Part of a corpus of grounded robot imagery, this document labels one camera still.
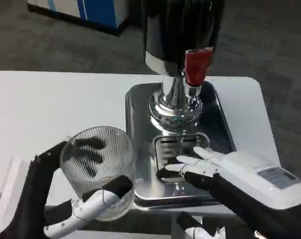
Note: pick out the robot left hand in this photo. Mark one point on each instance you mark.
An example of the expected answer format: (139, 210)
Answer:
(38, 174)

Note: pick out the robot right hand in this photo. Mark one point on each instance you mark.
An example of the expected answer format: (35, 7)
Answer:
(242, 171)

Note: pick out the clear ribbed glass cup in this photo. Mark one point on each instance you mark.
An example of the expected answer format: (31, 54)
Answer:
(115, 154)

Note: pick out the steel drip grid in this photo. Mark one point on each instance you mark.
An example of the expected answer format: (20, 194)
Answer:
(165, 149)

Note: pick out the steel tray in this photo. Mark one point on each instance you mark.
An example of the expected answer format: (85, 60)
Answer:
(140, 149)

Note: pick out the black chrome drink dispenser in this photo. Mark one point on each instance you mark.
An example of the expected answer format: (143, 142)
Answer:
(165, 37)

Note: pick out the blue white cabinet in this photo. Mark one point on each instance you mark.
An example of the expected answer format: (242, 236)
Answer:
(100, 12)

